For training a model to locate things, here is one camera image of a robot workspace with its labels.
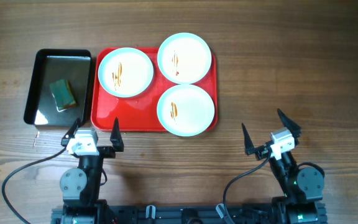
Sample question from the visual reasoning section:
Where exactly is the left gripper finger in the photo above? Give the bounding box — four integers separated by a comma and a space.
64, 118, 81, 139
110, 118, 124, 152

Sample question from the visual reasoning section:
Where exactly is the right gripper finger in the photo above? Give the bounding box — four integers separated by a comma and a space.
242, 123, 255, 155
277, 108, 301, 139

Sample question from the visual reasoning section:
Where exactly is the green yellow sponge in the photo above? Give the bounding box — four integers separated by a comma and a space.
49, 80, 77, 112

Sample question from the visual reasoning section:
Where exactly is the white plate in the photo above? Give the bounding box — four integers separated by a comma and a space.
98, 47, 154, 98
157, 32, 212, 84
157, 85, 215, 137

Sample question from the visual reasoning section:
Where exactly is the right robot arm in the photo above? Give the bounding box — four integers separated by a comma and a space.
242, 109, 328, 224

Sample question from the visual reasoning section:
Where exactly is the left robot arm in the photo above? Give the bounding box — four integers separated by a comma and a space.
52, 119, 124, 224

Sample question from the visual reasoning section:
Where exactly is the red plastic tray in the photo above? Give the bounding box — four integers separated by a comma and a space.
90, 47, 218, 132

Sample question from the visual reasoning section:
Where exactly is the black rectangular basin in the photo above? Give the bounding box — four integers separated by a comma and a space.
24, 49, 94, 126

